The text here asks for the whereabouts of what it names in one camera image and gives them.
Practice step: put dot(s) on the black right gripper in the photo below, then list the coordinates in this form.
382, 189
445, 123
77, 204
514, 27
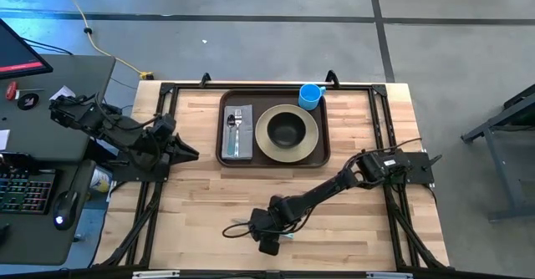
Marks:
263, 224

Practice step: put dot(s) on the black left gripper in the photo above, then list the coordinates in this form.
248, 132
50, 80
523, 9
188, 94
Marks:
156, 155

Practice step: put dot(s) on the silver fork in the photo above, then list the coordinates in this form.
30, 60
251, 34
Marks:
237, 137

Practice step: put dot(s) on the grey cloth napkin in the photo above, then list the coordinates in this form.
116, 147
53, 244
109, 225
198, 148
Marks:
246, 145

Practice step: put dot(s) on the black bowl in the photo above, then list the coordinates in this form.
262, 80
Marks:
286, 129

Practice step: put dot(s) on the blue mug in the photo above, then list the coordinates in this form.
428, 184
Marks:
309, 97

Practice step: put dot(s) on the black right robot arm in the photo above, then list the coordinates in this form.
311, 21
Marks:
317, 195

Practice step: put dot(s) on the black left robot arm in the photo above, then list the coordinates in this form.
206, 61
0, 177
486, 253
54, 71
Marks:
125, 135

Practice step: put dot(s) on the dark brown serving tray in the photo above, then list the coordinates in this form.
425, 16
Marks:
263, 99

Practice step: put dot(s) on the white yellow can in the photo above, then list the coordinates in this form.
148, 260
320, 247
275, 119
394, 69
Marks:
100, 179

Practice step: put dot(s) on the black computer mouse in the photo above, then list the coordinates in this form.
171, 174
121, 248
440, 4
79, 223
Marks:
64, 210

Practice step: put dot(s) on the white paper slip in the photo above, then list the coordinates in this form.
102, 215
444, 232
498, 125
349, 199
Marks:
62, 93
3, 139

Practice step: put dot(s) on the dark grey desk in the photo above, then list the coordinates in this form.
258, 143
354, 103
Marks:
50, 137

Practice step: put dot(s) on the black round coaster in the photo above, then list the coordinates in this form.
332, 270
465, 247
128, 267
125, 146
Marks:
28, 101

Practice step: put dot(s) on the backlit black keyboard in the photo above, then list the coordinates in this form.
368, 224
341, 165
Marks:
25, 191

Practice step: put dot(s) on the black monitor with red stripe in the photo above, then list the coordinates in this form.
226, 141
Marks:
16, 53

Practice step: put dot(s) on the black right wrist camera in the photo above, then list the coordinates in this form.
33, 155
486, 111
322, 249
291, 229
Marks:
269, 247

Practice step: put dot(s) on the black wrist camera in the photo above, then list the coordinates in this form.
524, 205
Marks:
164, 124
269, 247

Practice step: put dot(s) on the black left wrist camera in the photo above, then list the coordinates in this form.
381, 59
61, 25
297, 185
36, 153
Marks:
164, 124

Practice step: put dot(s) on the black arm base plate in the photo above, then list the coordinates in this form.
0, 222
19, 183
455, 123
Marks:
420, 168
125, 174

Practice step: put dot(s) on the black aluminium rig frame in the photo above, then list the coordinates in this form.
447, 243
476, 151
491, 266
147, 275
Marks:
168, 89

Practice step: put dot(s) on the white table edge bracket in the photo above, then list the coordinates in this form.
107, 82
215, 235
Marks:
388, 275
154, 275

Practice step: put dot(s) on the grey metal table frame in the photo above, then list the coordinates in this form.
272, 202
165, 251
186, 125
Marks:
497, 124

